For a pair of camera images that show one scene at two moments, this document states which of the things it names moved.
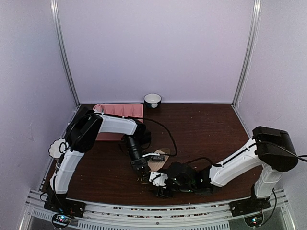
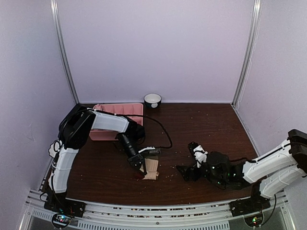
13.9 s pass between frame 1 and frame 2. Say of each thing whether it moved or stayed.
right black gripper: moved
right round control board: stayed
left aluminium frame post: stayed
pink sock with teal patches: stayed
